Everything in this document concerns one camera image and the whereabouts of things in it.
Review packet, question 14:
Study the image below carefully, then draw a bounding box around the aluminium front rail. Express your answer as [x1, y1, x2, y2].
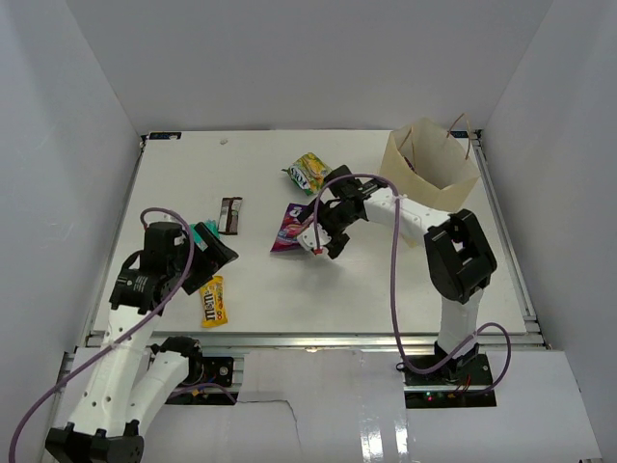
[85, 331, 454, 349]

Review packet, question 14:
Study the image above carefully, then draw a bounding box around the brown chocolate bar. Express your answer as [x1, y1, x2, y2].
[218, 197, 243, 235]

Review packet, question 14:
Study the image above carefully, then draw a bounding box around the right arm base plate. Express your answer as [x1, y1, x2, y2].
[396, 354, 497, 410]

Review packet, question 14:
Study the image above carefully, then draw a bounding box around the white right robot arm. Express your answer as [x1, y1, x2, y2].
[297, 165, 497, 385]

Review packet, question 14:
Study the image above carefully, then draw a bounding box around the yellow M&M's packet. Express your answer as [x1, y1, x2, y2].
[199, 276, 228, 329]

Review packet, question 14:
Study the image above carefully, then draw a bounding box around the purple Fox's cherry candy bag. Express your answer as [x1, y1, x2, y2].
[270, 203, 309, 253]

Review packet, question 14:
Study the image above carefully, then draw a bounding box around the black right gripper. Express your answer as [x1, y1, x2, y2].
[298, 198, 360, 259]

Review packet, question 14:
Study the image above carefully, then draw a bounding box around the brown paper bag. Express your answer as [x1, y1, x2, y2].
[377, 114, 481, 251]

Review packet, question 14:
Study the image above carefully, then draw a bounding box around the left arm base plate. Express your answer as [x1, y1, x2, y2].
[166, 357, 237, 406]

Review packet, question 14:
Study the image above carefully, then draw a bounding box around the green yellow Fox's candy bag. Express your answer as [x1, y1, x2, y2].
[283, 152, 333, 196]

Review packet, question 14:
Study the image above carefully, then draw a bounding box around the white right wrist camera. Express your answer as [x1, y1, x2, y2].
[296, 223, 332, 255]

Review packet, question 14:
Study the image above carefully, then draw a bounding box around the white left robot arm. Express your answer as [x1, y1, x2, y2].
[45, 222, 238, 462]

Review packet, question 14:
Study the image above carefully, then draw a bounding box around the dark blue snack bag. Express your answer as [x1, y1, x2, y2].
[403, 156, 416, 172]

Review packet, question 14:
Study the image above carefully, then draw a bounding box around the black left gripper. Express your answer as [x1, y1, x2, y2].
[169, 221, 237, 293]

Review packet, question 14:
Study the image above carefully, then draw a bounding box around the teal snack packet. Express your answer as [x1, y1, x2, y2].
[190, 219, 220, 250]

